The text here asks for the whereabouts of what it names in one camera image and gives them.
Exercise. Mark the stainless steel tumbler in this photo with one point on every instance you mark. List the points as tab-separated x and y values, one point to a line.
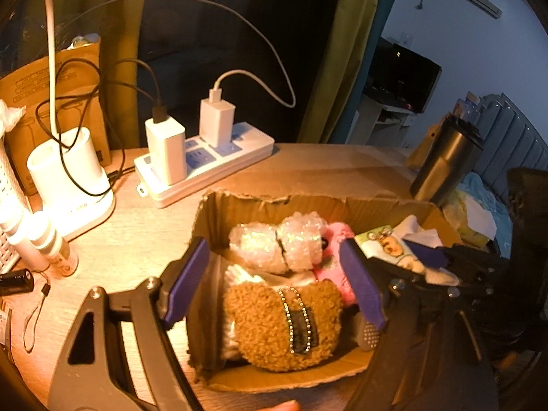
441	167

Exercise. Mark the brown fuzzy plush pouch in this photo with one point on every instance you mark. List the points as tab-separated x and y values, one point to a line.
257	329

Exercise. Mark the pink knit toy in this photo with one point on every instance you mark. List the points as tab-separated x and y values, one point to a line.
332	280

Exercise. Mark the yellow tissue pack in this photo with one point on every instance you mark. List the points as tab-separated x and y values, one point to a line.
466	218

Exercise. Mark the small white bottle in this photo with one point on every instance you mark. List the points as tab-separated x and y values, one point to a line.
55	248
17	235

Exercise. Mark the yellow-green curtain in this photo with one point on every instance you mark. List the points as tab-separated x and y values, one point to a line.
342	51
124	30

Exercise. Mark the white power strip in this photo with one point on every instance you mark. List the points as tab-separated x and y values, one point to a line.
252	137

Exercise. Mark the grey padded headboard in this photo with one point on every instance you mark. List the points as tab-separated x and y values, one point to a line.
509	137

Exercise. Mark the brown padded envelope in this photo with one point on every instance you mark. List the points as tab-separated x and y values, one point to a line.
85	77

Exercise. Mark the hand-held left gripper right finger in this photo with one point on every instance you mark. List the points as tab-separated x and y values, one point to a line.
361	282

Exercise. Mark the bubble wrap roll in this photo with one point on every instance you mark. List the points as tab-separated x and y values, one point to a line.
274	244

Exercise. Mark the person's left hand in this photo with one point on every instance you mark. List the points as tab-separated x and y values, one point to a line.
280	406

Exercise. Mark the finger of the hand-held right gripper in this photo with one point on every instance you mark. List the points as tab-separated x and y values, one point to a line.
488	287
428	253

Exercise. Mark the white desk lamp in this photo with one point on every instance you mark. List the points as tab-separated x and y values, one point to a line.
72	171

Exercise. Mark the black monitor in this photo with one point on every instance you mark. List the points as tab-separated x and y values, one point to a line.
402	75

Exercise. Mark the cardboard box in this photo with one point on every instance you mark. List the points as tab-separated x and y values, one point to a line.
209	218

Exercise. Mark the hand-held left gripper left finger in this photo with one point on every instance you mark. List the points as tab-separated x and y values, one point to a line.
188	278

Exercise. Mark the light blue bedding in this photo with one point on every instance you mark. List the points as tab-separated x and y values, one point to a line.
492	199

